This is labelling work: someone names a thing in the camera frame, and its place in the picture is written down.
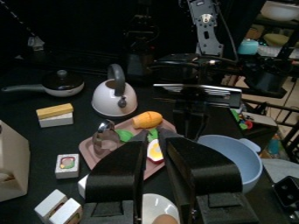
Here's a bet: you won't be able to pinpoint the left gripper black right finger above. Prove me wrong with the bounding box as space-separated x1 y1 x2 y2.
163 136 262 224

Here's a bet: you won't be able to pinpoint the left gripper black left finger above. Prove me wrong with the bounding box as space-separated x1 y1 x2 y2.
81 140 147 224

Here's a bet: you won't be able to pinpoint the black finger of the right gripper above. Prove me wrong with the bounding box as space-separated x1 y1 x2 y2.
173 102 202 138
201 104 246 140

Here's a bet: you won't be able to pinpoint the light blue bowl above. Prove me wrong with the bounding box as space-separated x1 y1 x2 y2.
197 134 265 195

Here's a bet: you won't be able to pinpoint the beige knife holder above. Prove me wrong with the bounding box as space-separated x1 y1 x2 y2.
0 120 33 203

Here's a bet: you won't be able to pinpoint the green bowl on shelf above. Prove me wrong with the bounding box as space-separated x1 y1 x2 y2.
264 32 293 47

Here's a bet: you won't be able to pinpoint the white bowl on shelf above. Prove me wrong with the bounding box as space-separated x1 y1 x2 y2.
260 0 299 22

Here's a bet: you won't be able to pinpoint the colourful small toys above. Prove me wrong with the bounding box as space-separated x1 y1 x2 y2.
230 108 256 131

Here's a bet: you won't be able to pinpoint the pink tray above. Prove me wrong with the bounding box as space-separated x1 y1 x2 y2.
79 116 180 181

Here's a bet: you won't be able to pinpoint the orange toy mango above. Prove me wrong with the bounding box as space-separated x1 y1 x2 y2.
131 110 165 130

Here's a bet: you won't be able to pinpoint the green toy leaf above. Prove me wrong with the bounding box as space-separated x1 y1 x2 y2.
146 127 161 143
117 129 137 144

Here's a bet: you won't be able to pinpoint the grey box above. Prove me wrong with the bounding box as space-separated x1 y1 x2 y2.
240 111 281 145

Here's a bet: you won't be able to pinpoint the silver metal cup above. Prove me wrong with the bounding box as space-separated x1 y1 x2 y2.
91 118 123 156

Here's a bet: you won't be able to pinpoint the white cube with food print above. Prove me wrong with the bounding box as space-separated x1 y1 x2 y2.
54 153 81 179

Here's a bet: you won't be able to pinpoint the toy peach half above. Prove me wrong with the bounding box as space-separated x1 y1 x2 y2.
146 138 166 165

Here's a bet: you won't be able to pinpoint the white plate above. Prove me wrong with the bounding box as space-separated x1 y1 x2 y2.
142 193 182 224

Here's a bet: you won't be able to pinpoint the white wooden block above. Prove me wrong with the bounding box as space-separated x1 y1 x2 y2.
33 188 70 224
49 197 85 224

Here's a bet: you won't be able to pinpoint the brown toy egg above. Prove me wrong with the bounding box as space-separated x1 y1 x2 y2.
151 213 181 224

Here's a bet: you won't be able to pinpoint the black stand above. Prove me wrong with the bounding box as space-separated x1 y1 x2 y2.
123 11 161 84

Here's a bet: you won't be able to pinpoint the teal container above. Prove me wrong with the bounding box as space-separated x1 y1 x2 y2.
238 38 261 56

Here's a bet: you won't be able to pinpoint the yellow and white toy block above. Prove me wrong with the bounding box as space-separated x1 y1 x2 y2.
35 102 77 129

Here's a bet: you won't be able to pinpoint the white saucepan with black lid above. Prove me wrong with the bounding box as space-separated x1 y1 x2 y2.
2 69 87 98

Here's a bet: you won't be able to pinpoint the white clip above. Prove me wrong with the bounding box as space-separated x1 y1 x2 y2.
26 36 47 53

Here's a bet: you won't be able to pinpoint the white toy kettle grey handle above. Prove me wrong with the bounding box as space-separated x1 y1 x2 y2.
90 63 141 118

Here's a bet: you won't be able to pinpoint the black shelf frame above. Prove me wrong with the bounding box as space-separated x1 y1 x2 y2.
218 0 299 100

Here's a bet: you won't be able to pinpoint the black metal bracket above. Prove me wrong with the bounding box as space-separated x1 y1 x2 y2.
272 175 299 224

